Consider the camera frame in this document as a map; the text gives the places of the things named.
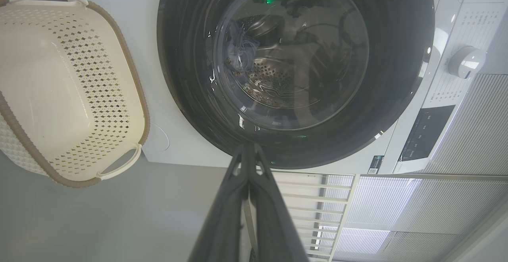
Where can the black control display panel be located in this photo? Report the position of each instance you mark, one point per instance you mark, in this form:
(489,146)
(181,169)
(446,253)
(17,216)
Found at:
(426,133)

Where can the grey ribbed panel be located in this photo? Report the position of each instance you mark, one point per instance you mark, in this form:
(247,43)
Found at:
(472,127)

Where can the round white filter cover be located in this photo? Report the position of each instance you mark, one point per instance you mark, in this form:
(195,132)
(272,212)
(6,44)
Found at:
(160,137)

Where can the white round control knob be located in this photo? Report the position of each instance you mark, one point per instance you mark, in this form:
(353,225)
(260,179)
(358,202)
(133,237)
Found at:
(467,61)

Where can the small dark code sticker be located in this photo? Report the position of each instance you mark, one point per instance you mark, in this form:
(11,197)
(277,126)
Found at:
(375,164)

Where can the white slatted railing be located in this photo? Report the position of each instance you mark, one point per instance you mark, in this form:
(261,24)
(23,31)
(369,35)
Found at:
(313,214)

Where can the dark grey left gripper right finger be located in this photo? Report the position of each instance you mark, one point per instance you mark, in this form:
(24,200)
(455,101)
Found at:
(274,222)

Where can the blue and white garment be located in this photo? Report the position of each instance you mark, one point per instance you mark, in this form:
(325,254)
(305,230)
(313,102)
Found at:
(242,49)

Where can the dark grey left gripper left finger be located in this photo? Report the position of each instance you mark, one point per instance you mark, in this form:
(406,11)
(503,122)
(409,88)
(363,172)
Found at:
(222,222)

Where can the perforated steel drum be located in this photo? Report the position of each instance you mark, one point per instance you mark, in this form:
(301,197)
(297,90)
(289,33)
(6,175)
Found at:
(278,79)

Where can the black round washing machine door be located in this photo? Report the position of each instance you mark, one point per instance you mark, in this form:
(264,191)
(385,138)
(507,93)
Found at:
(190,75)

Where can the cream perforated laundry basket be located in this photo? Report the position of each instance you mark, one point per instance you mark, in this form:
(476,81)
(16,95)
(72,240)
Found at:
(51,95)

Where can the white washing machine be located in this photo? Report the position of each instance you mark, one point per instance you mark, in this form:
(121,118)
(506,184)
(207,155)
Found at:
(131,0)

